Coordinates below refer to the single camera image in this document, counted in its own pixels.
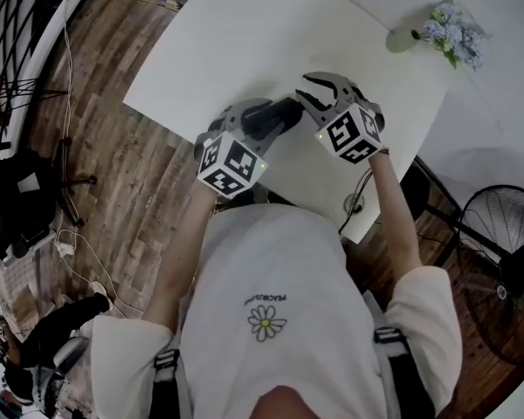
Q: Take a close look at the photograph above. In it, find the person's left forearm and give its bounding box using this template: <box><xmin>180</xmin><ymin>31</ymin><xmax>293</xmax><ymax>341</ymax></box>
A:
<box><xmin>141</xmin><ymin>182</ymin><xmax>222</xmax><ymax>330</ymax></box>

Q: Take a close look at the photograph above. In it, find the grey harness strap with buckle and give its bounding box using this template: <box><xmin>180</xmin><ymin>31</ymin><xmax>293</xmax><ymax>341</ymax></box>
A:
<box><xmin>372</xmin><ymin>326</ymin><xmax>421</xmax><ymax>419</ymax></box>
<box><xmin>152</xmin><ymin>348</ymin><xmax>183</xmax><ymax>419</ymax></box>

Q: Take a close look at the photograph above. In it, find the black glasses case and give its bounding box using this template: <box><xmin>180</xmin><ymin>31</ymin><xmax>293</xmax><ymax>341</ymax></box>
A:
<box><xmin>242</xmin><ymin>95</ymin><xmax>306</xmax><ymax>141</ymax></box>

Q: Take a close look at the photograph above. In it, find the white floor cable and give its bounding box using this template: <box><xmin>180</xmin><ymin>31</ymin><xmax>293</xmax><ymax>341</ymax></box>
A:
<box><xmin>53</xmin><ymin>14</ymin><xmax>146</xmax><ymax>314</ymax></box>

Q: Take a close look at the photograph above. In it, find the white paper tag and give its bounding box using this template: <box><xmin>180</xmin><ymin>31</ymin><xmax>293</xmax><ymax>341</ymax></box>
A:
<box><xmin>16</xmin><ymin>172</ymin><xmax>41</xmax><ymax>194</ymax></box>

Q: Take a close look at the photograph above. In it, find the black metal frame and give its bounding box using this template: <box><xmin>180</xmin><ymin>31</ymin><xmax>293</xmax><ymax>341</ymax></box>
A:
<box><xmin>411</xmin><ymin>155</ymin><xmax>465</xmax><ymax>275</ymax></box>

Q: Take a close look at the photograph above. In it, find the blue flower bunch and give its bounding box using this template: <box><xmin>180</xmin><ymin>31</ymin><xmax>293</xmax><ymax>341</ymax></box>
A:
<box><xmin>411</xmin><ymin>0</ymin><xmax>491</xmax><ymax>72</ymax></box>

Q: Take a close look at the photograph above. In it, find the pale green vase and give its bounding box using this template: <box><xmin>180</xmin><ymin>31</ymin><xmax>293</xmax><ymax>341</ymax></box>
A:
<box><xmin>384</xmin><ymin>28</ymin><xmax>421</xmax><ymax>55</ymax></box>

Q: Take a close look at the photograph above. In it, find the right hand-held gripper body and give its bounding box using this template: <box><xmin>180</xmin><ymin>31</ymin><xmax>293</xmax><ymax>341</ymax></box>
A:
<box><xmin>314</xmin><ymin>82</ymin><xmax>388</xmax><ymax>166</ymax></box>

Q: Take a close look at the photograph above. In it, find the black floor fan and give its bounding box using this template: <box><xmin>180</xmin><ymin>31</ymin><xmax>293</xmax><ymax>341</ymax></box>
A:
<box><xmin>400</xmin><ymin>161</ymin><xmax>524</xmax><ymax>367</ymax></box>

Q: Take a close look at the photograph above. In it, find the black stair railing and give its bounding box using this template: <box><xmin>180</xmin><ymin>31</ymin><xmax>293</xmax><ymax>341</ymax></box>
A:
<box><xmin>0</xmin><ymin>0</ymin><xmax>102</xmax><ymax>118</ymax></box>

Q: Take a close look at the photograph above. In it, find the cluttered white workbench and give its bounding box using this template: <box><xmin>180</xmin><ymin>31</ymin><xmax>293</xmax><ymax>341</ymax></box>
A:
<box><xmin>0</xmin><ymin>251</ymin><xmax>41</xmax><ymax>410</ymax></box>

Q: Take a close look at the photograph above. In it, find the round desk cable grommet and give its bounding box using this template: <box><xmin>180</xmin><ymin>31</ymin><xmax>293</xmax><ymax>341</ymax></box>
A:
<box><xmin>343</xmin><ymin>191</ymin><xmax>369</xmax><ymax>214</ymax></box>

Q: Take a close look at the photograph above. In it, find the thin black cable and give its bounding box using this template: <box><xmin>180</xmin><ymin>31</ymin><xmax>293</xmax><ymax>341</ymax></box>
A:
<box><xmin>337</xmin><ymin>165</ymin><xmax>377</xmax><ymax>236</ymax></box>

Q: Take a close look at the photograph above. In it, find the person's right forearm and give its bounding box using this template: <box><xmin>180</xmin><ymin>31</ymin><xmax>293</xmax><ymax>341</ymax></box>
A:
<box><xmin>365</xmin><ymin>148</ymin><xmax>425</xmax><ymax>297</ymax></box>

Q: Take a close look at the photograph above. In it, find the black office chair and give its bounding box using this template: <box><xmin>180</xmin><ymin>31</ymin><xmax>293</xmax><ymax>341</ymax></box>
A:
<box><xmin>0</xmin><ymin>136</ymin><xmax>99</xmax><ymax>262</ymax></box>

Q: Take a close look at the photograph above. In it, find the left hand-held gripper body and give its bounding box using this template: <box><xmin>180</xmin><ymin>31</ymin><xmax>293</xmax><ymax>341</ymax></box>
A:
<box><xmin>193</xmin><ymin>108</ymin><xmax>270</xmax><ymax>199</ymax></box>

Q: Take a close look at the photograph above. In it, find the person's head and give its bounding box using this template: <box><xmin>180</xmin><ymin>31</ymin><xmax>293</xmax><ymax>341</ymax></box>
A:
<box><xmin>250</xmin><ymin>385</ymin><xmax>321</xmax><ymax>419</ymax></box>

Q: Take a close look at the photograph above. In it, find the white flower print t-shirt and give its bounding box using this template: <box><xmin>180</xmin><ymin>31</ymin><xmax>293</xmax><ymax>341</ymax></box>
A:
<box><xmin>88</xmin><ymin>200</ymin><xmax>465</xmax><ymax>419</ymax></box>

